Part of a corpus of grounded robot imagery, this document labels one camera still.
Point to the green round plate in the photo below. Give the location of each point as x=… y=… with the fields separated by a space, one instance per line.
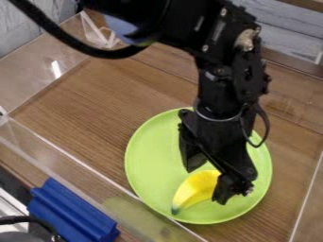
x=155 y=173

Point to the yellow toy banana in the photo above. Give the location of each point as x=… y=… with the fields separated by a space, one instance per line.
x=195 y=190

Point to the blue plastic clamp block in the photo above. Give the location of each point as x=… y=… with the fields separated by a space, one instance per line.
x=79 y=221

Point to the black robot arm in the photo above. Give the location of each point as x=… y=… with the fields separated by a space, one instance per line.
x=219 y=33

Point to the clear acrylic corner bracket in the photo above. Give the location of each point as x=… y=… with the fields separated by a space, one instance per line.
x=100 y=36

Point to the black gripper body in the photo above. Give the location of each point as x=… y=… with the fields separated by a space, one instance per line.
x=223 y=134

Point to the clear acrylic enclosure wall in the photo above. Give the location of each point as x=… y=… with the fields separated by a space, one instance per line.
x=40 y=161

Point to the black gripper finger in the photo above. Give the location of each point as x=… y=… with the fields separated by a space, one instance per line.
x=192 y=157
x=228 y=187

